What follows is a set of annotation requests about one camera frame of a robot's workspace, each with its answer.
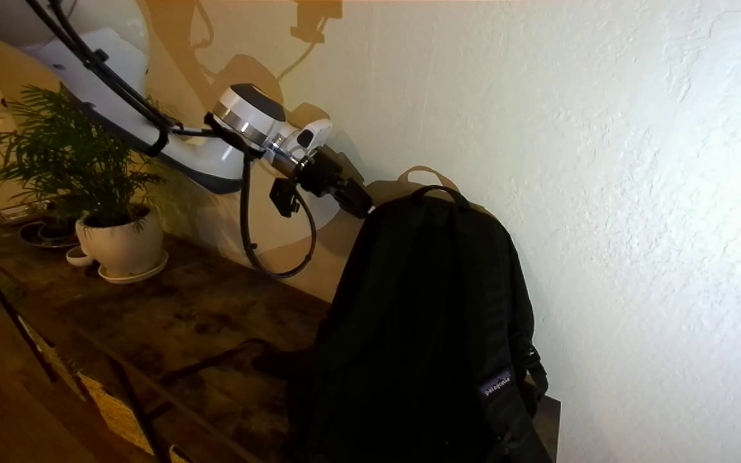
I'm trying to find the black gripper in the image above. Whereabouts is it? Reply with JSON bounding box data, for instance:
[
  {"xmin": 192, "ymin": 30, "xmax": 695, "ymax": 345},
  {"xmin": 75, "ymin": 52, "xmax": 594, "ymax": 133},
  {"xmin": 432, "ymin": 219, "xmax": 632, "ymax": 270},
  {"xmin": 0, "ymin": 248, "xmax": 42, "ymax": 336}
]
[{"xmin": 294, "ymin": 119, "xmax": 374, "ymax": 219}]

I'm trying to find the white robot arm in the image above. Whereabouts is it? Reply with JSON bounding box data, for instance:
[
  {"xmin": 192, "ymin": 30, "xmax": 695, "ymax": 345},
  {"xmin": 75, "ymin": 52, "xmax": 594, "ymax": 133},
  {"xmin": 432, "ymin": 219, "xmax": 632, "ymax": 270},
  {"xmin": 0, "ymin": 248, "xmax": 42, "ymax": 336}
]
[{"xmin": 0, "ymin": 0, "xmax": 374, "ymax": 215}]

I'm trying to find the black backpack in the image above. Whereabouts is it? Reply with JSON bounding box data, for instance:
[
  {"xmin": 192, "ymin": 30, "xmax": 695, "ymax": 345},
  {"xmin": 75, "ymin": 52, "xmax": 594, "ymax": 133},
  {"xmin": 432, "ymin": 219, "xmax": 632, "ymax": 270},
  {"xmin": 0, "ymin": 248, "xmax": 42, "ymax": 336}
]
[{"xmin": 288, "ymin": 185, "xmax": 554, "ymax": 463}]

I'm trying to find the white plant pot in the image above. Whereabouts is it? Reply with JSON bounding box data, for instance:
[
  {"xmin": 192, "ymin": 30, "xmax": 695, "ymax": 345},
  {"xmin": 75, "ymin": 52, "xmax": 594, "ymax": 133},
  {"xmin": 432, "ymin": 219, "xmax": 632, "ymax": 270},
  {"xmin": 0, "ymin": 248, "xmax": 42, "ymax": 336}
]
[{"xmin": 75, "ymin": 202, "xmax": 167, "ymax": 284}]

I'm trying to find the green palm plant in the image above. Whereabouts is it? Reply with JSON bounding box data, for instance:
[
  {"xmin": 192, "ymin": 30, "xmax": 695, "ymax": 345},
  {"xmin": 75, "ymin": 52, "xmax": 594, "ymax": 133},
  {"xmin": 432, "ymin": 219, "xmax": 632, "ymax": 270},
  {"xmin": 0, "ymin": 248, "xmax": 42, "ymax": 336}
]
[{"xmin": 0, "ymin": 84, "xmax": 159, "ymax": 227}]

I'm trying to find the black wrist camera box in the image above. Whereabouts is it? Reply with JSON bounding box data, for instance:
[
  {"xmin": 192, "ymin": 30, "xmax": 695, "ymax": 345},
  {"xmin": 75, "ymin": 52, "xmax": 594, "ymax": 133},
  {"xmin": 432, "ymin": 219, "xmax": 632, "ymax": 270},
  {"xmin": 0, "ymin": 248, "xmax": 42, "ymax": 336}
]
[{"xmin": 271, "ymin": 178, "xmax": 298, "ymax": 215}]

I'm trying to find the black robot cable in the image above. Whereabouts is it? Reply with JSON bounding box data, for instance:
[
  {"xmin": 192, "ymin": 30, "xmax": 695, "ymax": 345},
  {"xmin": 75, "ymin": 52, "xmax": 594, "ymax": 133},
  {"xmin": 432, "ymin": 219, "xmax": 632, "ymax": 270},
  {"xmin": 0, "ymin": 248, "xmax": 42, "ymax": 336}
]
[{"xmin": 23, "ymin": 0, "xmax": 320, "ymax": 279}]

